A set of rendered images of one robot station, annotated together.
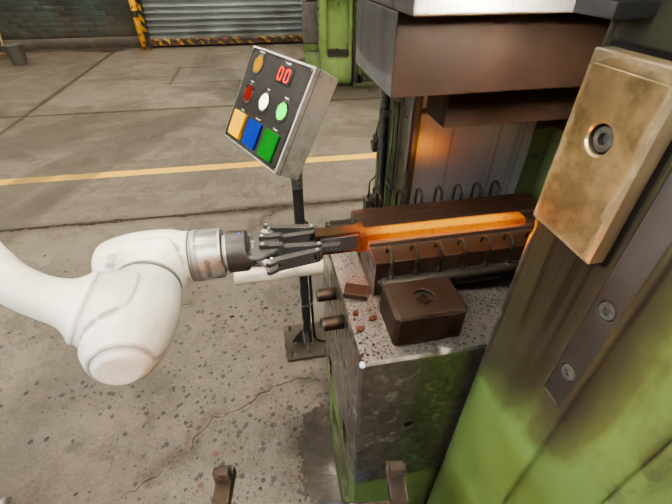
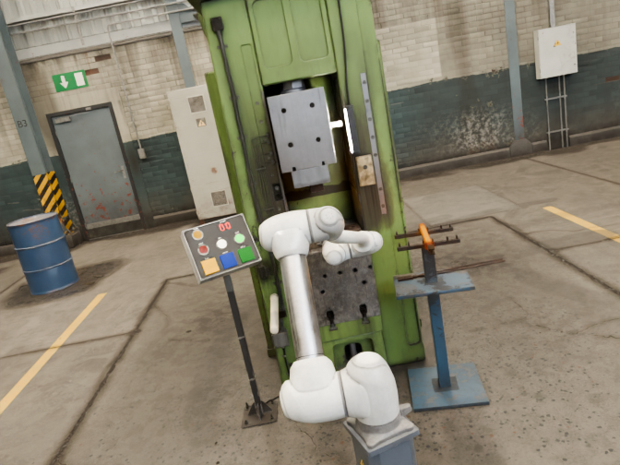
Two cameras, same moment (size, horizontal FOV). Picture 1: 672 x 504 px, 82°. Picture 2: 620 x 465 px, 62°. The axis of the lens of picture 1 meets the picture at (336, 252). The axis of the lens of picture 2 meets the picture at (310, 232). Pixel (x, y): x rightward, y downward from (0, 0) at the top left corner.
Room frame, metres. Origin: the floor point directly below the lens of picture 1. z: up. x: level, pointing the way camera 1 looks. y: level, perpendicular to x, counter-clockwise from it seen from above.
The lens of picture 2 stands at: (0.20, 2.68, 1.78)
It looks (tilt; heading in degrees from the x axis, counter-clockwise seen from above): 15 degrees down; 280
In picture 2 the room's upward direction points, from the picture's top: 11 degrees counter-clockwise
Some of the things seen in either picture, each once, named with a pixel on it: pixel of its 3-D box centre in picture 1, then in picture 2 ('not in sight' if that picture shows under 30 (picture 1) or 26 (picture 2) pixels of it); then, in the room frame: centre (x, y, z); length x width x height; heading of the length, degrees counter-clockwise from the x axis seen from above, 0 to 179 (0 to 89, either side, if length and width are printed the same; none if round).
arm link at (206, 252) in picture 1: (211, 253); not in sight; (0.53, 0.22, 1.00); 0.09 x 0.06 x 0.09; 11
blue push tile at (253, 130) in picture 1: (253, 134); (228, 260); (1.07, 0.24, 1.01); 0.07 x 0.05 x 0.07; 36
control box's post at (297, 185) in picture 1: (301, 248); (240, 332); (1.14, 0.13, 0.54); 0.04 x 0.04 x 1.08; 11
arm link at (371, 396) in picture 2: not in sight; (369, 385); (0.37, 1.12, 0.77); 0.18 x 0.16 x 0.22; 9
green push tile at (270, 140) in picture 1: (269, 146); (245, 255); (0.99, 0.18, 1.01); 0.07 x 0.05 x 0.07; 36
